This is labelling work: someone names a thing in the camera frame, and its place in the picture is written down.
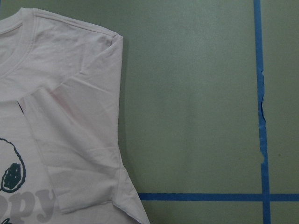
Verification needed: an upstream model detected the blue tape line crosswise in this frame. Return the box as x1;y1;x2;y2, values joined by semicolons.
139;193;299;202

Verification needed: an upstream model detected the blue tape line lengthwise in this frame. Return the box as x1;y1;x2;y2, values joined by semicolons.
253;0;271;224

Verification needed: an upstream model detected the pink Snoopy t-shirt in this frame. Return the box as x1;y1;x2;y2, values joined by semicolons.
0;8;149;224

